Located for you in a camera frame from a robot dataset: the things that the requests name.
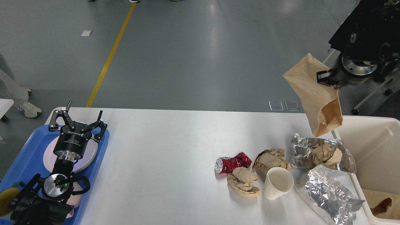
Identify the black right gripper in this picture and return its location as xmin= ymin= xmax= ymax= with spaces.
xmin=316 ymin=54 xmax=379 ymax=90

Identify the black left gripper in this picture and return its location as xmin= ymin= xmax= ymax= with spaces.
xmin=48 ymin=101 xmax=108 ymax=163

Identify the pink plate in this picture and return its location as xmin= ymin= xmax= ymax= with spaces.
xmin=43 ymin=136 xmax=98 ymax=173

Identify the pink mug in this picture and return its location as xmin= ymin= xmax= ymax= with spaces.
xmin=66 ymin=182 xmax=83 ymax=219

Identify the foil wrapper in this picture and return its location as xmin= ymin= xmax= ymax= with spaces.
xmin=289 ymin=133 xmax=357 ymax=174
xmin=296 ymin=165 xmax=364 ymax=225

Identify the large brown paper bag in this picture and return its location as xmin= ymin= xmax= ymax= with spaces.
xmin=362 ymin=189 xmax=400 ymax=220

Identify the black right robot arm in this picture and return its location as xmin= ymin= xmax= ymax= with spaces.
xmin=316 ymin=0 xmax=400 ymax=88

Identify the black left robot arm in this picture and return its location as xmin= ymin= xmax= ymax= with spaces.
xmin=1 ymin=103 xmax=109 ymax=225

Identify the blue plastic tray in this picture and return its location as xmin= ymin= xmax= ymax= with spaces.
xmin=0 ymin=125 xmax=110 ymax=225

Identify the white side table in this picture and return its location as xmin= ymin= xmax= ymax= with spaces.
xmin=0 ymin=98 xmax=14 ymax=122

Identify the crumpled paper in foil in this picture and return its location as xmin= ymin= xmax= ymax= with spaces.
xmin=310 ymin=143 xmax=343 ymax=169

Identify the person in grey trousers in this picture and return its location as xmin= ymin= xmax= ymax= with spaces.
xmin=0 ymin=54 xmax=42 ymax=118

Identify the beige plastic bin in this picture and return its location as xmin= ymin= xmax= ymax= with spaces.
xmin=331 ymin=115 xmax=400 ymax=225

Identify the teal and yellow mug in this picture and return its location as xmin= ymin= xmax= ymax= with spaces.
xmin=0 ymin=182 xmax=21 ymax=217

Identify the crumpled brown paper ball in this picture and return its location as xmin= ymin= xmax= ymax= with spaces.
xmin=252 ymin=148 xmax=291 ymax=178

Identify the white paper cup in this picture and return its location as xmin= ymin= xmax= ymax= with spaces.
xmin=262 ymin=167 xmax=294 ymax=200

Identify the crumpled tan napkin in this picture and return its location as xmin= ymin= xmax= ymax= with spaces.
xmin=227 ymin=167 xmax=261 ymax=198

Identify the crushed red soda can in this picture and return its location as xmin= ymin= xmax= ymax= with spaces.
xmin=214 ymin=152 xmax=252 ymax=175

